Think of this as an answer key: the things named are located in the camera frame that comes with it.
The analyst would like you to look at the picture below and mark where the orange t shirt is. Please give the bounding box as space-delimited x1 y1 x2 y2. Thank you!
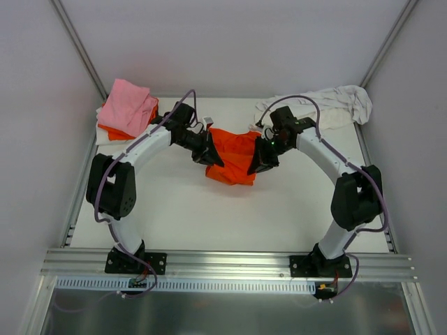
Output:
98 97 159 141
205 128 261 186

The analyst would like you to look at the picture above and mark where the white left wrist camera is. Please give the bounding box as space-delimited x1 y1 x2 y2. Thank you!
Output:
200 117 214 132

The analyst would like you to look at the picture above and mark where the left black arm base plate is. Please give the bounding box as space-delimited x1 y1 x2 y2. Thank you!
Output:
104 248 167 275

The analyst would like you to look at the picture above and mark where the right corner frame post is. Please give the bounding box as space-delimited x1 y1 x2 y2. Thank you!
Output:
360 0 420 89

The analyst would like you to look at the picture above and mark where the white slotted cable duct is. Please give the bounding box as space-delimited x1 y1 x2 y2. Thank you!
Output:
55 276 316 295

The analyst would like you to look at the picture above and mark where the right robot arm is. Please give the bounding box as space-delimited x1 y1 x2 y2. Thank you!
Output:
247 107 383 278

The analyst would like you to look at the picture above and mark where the aluminium mounting rail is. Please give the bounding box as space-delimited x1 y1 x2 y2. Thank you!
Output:
40 248 419 282

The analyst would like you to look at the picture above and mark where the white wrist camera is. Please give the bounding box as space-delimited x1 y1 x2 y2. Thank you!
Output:
263 127 275 140
200 117 214 132

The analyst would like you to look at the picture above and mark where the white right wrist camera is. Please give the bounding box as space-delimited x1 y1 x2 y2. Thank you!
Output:
263 127 275 140

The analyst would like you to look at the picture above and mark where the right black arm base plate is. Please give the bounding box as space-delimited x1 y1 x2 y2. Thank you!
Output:
289 253 353 278

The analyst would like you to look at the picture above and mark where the folded pink t shirt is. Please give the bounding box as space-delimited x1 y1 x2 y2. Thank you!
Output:
97 79 159 141

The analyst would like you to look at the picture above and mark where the crumpled white t shirt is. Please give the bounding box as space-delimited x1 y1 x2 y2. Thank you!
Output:
249 85 372 131

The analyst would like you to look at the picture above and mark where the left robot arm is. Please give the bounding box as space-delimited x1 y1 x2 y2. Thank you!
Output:
86 101 224 273

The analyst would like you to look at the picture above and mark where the folded orange t shirt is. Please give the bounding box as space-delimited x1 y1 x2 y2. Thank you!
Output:
98 97 159 141

